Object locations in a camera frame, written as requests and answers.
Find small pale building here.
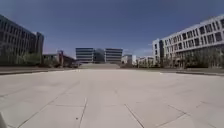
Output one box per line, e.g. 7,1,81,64
121,54,138,66
137,55,155,67

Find building with horizontal window bands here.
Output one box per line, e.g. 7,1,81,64
75,47,124,65

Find row of trees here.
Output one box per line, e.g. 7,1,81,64
159,49,224,69

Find pale concrete slab pavement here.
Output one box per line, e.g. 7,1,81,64
0,68,224,128

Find white building with grid windows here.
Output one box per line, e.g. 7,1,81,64
152,13,224,69

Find low reddish building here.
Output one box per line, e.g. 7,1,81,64
43,49,80,69

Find row of bushes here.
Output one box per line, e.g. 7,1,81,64
0,49,43,67

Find dark building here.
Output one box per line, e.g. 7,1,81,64
0,13,45,66

